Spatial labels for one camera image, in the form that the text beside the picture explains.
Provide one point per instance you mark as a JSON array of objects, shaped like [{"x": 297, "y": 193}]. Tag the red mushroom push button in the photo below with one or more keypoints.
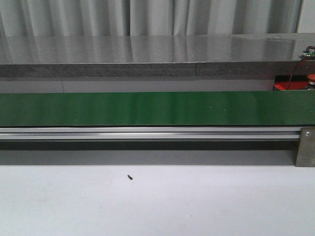
[{"x": 311, "y": 82}]

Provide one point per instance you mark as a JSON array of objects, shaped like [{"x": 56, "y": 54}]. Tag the grey stone shelf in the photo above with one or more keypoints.
[{"x": 154, "y": 56}]

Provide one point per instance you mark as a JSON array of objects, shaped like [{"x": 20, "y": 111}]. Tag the green conveyor belt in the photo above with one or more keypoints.
[{"x": 281, "y": 108}]

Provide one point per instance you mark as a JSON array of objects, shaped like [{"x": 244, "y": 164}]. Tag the red plate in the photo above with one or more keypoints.
[{"x": 296, "y": 83}]

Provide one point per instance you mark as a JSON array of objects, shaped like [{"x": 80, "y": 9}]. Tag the small green circuit board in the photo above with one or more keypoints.
[{"x": 309, "y": 53}]

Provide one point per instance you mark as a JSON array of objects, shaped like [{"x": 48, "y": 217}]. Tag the grey curtain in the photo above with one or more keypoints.
[{"x": 147, "y": 17}]

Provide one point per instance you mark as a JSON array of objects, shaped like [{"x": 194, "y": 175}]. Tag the aluminium conveyor rail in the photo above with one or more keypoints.
[{"x": 151, "y": 133}]

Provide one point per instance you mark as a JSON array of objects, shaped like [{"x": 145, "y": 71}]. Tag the grey metal bracket plate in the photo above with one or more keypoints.
[{"x": 306, "y": 150}]

